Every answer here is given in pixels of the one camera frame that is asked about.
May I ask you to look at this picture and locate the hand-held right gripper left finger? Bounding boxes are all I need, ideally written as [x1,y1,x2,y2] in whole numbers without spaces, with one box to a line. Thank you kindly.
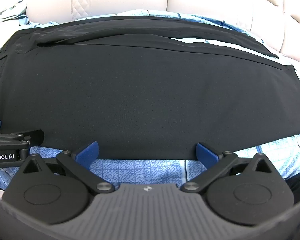
[22,141,116,193]

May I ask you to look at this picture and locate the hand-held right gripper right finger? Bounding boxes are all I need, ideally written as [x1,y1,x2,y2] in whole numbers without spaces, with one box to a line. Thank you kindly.
[180,142,278,193]

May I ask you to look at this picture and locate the black pants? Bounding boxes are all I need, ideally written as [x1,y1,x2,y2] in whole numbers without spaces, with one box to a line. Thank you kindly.
[0,16,300,161]

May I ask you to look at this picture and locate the blue checked blanket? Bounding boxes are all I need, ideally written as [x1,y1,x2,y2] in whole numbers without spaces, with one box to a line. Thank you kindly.
[0,9,300,189]

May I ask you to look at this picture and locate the light blue cloth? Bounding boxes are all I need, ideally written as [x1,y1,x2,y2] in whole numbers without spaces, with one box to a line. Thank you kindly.
[0,0,29,25]

